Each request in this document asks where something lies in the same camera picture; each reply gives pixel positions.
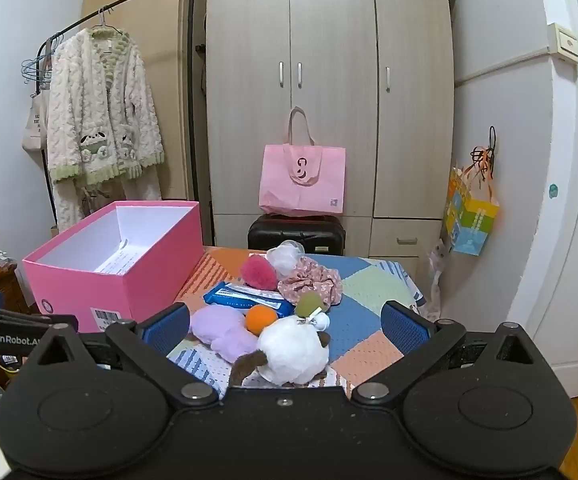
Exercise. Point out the white and brown plush toy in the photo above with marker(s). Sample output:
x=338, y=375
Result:
x=291, y=355

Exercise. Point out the beige wall box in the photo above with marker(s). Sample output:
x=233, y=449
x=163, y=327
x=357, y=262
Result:
x=564, y=42

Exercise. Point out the pink tote bag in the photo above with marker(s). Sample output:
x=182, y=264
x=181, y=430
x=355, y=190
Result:
x=301, y=185

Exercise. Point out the small white hanging bag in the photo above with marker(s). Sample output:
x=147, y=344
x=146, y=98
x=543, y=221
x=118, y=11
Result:
x=439, y=260

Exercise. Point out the clear plastic bag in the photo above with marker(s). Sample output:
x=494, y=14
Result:
x=284, y=257

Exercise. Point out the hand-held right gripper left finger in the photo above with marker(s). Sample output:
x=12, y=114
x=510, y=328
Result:
x=169, y=325

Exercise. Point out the light wooden cabinet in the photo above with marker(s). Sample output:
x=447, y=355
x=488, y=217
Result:
x=169, y=85

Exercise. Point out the purple plush toy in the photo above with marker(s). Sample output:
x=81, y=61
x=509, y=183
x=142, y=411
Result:
x=221, y=332

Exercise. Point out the teal round sticker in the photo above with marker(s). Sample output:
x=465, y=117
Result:
x=553, y=190

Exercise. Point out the beige three-door wardrobe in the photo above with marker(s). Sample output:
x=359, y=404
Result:
x=329, y=35

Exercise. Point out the pink fluffy pompom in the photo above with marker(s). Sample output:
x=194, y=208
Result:
x=259, y=272

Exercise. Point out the olive green fluffy ball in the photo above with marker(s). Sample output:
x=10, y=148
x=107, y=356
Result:
x=309, y=305

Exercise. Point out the pink floral scrunchie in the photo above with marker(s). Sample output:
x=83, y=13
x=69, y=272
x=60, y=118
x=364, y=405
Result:
x=314, y=280

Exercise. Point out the blue wet wipes pack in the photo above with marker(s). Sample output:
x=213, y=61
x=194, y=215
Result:
x=229, y=299

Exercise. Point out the orange fluffy ball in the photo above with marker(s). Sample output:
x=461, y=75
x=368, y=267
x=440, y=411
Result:
x=260, y=320

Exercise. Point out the black clothes rack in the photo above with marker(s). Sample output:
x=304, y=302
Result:
x=191, y=85

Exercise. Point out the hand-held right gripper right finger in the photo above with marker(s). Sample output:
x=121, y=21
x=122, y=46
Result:
x=403, y=329

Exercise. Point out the white door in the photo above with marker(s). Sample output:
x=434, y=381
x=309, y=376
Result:
x=569, y=210

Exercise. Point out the white fleece pajama jacket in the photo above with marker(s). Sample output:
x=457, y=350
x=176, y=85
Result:
x=99, y=125

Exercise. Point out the colourful gift bag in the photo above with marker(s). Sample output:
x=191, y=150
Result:
x=474, y=220

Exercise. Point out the pink cardboard box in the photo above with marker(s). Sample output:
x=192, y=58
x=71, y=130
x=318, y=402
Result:
x=144, y=285

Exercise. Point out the white fleece pajama pants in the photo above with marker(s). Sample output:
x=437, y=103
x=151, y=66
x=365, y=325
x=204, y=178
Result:
x=139, y=192

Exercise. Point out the black suitcase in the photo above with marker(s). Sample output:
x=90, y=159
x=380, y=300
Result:
x=289, y=235

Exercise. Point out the canvas tote bag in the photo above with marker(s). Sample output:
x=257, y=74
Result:
x=34, y=125

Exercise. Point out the wooden nightstand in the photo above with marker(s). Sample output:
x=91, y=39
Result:
x=14, y=285

